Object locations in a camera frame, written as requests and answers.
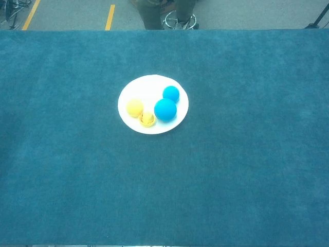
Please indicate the big blue ball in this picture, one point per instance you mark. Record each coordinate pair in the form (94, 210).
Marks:
(165, 109)

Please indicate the yellow fluted cup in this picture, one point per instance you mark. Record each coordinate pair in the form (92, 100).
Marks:
(147, 125)

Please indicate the small yellow orange toy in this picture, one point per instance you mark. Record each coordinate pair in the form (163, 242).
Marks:
(147, 117)

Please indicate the small blue ball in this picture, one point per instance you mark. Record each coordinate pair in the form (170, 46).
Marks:
(171, 92)

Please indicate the big yellow ball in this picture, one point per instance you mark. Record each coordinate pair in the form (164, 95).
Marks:
(134, 108)

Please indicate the white round plate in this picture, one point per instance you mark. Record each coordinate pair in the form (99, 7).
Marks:
(151, 87)

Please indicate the teal table cloth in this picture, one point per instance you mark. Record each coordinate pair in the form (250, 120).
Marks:
(77, 180)

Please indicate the chrome stool base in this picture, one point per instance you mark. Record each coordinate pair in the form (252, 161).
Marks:
(165, 19)

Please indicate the person in olive trousers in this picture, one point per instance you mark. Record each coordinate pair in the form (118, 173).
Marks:
(151, 15)

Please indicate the black tripod stand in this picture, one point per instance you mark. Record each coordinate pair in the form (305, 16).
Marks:
(312, 25)

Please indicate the dark metal wheeled frame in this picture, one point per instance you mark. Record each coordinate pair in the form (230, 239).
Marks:
(11, 15)

